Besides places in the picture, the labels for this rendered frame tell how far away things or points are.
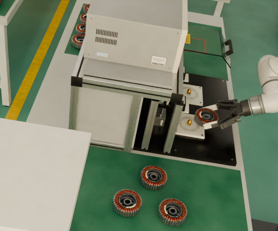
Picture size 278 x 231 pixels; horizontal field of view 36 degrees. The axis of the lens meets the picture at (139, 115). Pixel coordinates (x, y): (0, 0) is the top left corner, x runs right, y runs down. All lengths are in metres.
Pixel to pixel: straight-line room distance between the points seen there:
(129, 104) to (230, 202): 0.59
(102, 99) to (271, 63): 0.79
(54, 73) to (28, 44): 1.61
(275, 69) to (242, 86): 1.83
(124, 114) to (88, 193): 0.35
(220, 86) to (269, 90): 0.46
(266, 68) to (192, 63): 0.63
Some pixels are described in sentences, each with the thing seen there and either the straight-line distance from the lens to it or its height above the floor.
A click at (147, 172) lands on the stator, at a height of 0.78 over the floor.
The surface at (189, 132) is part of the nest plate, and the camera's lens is 2.03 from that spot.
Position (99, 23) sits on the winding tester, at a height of 1.28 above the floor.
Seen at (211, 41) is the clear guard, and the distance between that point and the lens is 2.17.
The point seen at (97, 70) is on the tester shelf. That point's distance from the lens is 1.73.
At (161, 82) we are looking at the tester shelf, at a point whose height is 1.11.
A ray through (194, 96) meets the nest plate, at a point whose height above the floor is 0.78.
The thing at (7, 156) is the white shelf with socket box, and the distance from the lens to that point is 1.26.
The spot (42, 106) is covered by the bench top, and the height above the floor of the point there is 0.75.
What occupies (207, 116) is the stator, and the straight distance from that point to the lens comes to 2.06.
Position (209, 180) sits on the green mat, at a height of 0.75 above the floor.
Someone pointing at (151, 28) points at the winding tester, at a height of 1.30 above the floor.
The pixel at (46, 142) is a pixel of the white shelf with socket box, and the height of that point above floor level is 1.20.
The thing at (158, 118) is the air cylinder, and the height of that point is 0.81.
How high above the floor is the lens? 2.13
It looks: 41 degrees down
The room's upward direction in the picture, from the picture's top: 11 degrees clockwise
